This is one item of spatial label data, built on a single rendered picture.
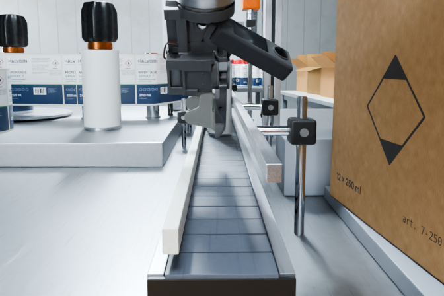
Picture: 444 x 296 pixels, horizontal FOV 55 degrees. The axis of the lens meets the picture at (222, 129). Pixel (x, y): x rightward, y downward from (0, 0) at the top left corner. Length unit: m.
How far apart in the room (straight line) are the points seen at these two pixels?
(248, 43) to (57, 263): 0.33
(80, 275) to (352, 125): 0.34
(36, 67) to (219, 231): 1.02
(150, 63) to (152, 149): 0.44
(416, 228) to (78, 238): 0.36
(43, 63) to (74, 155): 0.48
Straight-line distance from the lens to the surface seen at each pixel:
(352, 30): 0.55
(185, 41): 0.55
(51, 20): 5.22
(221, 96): 0.56
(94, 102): 1.04
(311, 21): 5.32
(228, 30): 0.54
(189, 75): 0.56
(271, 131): 0.49
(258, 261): 0.35
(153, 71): 1.25
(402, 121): 0.45
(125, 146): 0.87
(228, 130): 0.92
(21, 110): 1.38
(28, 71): 1.35
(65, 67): 1.30
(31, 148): 0.93
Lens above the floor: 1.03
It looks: 8 degrees down
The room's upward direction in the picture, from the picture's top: straight up
